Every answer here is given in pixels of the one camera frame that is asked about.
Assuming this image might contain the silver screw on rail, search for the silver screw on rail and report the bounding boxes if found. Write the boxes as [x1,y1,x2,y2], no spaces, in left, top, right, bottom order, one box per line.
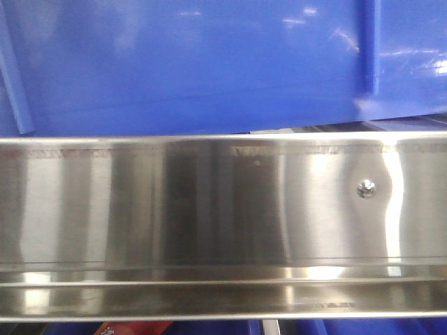
[356,179,376,199]

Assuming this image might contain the red packaged item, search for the red packaged item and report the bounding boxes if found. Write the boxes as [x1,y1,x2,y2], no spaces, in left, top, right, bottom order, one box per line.
[94,321,173,335]

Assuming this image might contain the stainless steel shelf rail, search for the stainless steel shelf rail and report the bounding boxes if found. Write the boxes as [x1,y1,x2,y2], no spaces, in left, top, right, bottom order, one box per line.
[1,131,446,322]

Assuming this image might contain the blue plastic bin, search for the blue plastic bin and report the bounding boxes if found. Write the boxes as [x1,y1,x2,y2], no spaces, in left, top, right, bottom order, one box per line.
[1,1,446,137]

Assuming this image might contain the lower blue bin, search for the lower blue bin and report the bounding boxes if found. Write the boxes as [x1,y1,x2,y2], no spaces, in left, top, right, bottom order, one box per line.
[43,318,446,334]

